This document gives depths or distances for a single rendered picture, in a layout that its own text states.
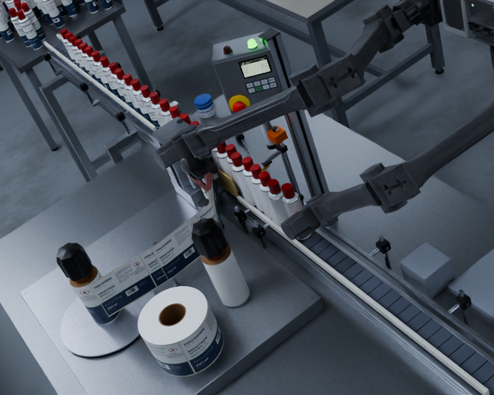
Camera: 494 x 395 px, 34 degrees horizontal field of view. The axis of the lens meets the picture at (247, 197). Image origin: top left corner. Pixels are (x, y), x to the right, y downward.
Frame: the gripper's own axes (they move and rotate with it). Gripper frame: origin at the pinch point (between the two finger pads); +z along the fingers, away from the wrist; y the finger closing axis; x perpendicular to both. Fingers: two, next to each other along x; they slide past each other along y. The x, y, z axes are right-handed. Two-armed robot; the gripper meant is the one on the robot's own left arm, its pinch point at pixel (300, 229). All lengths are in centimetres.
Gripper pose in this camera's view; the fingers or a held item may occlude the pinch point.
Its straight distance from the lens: 241.9
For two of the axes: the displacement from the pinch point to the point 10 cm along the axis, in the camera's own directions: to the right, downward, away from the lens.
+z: -1.6, 3.1, 9.4
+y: -7.7, 5.6, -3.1
